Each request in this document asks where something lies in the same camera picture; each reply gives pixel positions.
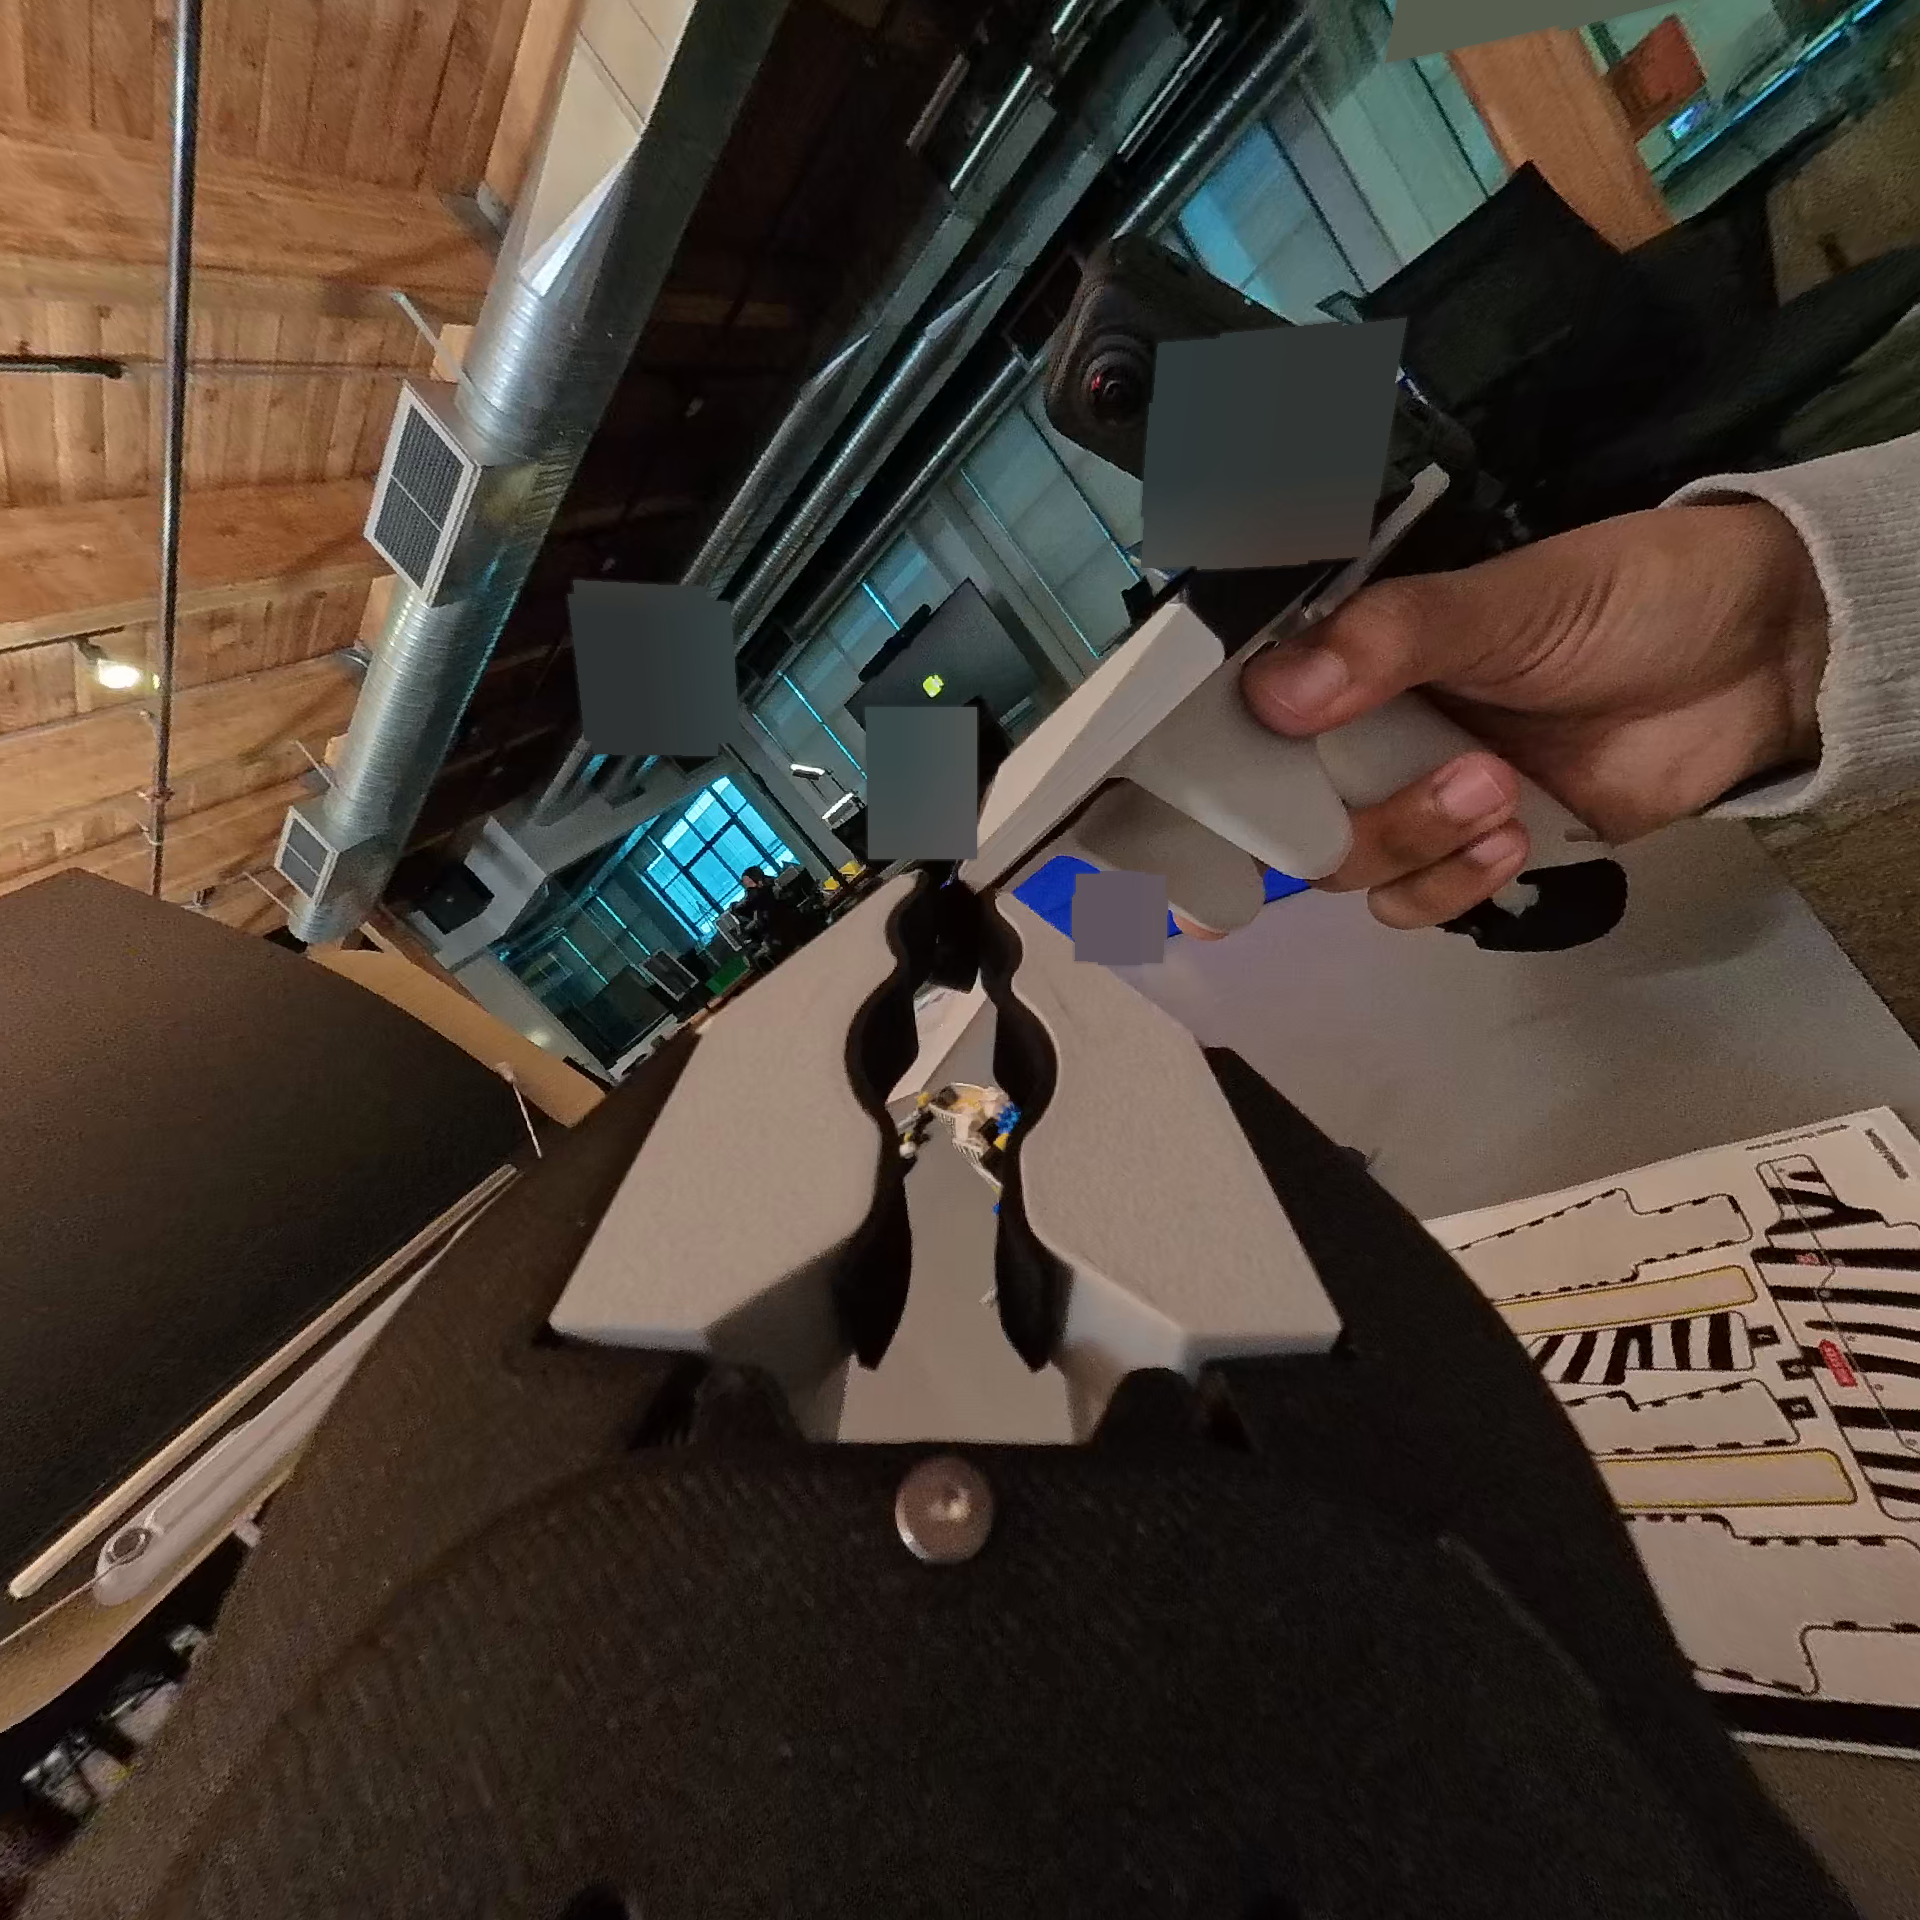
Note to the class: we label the person's right forearm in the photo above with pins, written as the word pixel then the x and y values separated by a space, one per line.
pixel 1861 600

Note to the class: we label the blue plastic bin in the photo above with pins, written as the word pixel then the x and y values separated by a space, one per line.
pixel 1050 893

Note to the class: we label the black wall monitor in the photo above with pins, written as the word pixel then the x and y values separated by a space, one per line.
pixel 975 638

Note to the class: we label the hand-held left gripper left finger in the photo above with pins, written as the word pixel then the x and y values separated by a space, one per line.
pixel 720 1200

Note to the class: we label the lego helicopter model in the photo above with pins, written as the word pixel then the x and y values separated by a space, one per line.
pixel 960 1118

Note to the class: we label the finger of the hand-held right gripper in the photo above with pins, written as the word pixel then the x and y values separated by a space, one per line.
pixel 1109 704

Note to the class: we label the person's right hand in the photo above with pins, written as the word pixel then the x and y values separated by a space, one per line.
pixel 1622 676

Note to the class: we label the white laptop stand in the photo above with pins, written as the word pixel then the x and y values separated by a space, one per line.
pixel 196 1500

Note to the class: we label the silver ventilation duct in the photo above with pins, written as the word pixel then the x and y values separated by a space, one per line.
pixel 495 345

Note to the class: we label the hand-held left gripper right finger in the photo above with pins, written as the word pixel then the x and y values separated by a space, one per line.
pixel 1172 1200

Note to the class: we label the zebra sticker sheet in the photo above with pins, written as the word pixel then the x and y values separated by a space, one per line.
pixel 1651 1350

